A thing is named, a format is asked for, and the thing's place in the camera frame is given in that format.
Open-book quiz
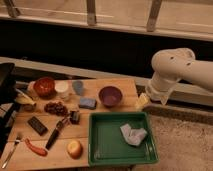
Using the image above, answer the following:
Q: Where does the banana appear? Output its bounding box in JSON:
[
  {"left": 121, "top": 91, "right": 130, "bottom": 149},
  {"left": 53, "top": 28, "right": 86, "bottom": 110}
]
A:
[{"left": 15, "top": 89, "right": 36, "bottom": 105}]

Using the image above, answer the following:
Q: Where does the black device at left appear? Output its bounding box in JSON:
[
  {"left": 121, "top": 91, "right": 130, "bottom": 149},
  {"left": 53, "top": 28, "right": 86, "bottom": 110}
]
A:
[{"left": 0, "top": 63, "right": 17, "bottom": 156}]

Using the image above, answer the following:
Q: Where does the red chili pepper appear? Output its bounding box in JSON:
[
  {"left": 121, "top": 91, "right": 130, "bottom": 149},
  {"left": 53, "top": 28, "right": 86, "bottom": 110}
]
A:
[{"left": 25, "top": 139, "right": 47, "bottom": 156}]

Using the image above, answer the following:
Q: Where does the red bowl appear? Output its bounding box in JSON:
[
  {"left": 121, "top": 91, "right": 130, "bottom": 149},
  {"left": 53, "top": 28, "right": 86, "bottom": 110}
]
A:
[{"left": 33, "top": 77, "right": 55, "bottom": 98}]

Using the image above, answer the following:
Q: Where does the silver fork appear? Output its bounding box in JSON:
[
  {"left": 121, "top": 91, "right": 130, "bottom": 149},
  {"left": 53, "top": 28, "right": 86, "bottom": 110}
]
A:
[{"left": 1, "top": 134, "right": 22, "bottom": 169}]

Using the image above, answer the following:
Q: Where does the white paper cup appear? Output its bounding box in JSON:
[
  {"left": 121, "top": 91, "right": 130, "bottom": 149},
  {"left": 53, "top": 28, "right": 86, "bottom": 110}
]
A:
[{"left": 55, "top": 81, "right": 69, "bottom": 101}]

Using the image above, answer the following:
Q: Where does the black rectangular block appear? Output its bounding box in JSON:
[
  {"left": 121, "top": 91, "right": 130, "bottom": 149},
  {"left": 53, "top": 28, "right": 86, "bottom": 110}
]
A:
[{"left": 28, "top": 117, "right": 48, "bottom": 136}]

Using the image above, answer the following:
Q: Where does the bunch of dark grapes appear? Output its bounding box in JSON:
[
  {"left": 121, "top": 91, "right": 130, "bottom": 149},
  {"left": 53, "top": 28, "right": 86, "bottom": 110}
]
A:
[{"left": 44, "top": 102, "right": 68, "bottom": 116}]

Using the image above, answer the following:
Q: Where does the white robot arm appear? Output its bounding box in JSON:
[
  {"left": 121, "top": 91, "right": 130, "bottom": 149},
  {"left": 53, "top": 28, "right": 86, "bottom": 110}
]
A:
[{"left": 135, "top": 48, "right": 213, "bottom": 111}]

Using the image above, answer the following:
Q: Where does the black handled knife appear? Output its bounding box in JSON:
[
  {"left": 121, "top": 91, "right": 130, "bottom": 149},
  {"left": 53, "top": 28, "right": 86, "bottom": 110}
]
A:
[{"left": 45, "top": 118, "right": 67, "bottom": 150}]

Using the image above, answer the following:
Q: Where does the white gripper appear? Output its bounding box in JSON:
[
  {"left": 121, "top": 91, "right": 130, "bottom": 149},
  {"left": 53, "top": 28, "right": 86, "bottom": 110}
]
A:
[{"left": 135, "top": 78, "right": 172, "bottom": 111}]

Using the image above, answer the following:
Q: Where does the purple bowl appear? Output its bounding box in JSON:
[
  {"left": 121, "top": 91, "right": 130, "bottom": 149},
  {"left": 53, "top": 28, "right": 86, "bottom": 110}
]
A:
[{"left": 98, "top": 86, "right": 123, "bottom": 107}]

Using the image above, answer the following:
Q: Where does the small dark box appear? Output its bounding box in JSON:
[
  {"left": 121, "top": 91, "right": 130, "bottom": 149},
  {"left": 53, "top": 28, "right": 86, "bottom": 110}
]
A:
[{"left": 70, "top": 111, "right": 80, "bottom": 124}]

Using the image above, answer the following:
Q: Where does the green plastic tray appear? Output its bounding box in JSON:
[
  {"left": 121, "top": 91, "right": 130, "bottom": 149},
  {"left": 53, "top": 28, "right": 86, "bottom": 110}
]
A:
[{"left": 88, "top": 112, "right": 158, "bottom": 166}]

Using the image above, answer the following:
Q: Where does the crumpled grey cloth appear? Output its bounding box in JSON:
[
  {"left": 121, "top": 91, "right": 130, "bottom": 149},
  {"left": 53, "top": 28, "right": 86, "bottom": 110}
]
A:
[{"left": 120, "top": 124, "right": 147, "bottom": 146}]

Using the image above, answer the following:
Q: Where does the blue sponge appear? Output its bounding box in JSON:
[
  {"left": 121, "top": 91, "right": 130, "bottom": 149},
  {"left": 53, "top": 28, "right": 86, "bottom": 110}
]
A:
[{"left": 79, "top": 97, "right": 97, "bottom": 110}]

